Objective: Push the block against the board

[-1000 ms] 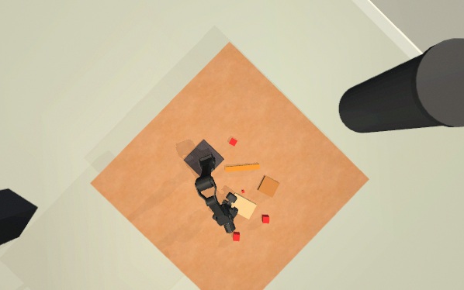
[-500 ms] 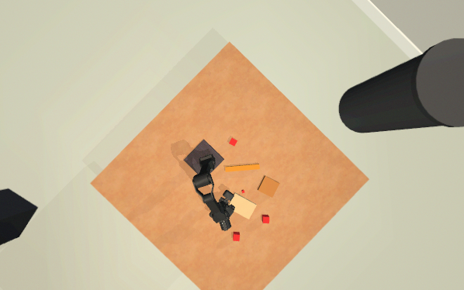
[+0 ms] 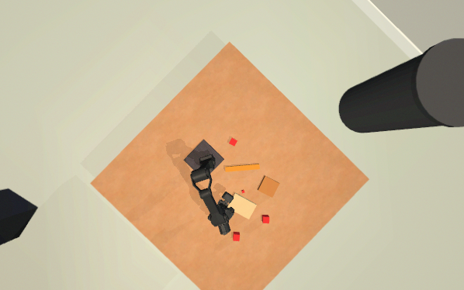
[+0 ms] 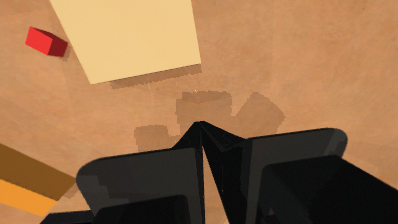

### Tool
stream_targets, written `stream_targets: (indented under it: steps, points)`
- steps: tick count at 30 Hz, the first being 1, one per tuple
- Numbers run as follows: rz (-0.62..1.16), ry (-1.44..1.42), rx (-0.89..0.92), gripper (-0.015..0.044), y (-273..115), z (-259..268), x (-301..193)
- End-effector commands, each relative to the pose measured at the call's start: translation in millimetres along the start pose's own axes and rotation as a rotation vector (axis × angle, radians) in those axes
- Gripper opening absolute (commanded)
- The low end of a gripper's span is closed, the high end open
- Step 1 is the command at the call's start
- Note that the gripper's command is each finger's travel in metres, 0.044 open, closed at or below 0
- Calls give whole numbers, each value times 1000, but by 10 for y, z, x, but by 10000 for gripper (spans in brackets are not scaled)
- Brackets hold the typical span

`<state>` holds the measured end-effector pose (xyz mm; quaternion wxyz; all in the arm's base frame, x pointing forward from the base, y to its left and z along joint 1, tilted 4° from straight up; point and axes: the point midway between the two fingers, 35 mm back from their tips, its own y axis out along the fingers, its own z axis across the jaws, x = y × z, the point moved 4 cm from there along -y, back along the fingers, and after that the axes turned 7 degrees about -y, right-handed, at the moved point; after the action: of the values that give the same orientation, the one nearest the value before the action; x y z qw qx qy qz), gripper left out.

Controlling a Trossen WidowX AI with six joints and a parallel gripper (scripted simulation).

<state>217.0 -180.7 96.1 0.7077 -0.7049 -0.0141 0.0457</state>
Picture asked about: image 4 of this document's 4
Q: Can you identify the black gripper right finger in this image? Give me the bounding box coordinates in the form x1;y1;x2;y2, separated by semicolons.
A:
199;121;348;224

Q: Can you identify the red block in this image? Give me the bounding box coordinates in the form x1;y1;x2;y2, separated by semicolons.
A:
25;27;69;57

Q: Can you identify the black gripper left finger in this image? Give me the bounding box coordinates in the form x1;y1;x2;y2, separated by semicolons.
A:
76;121;205;224

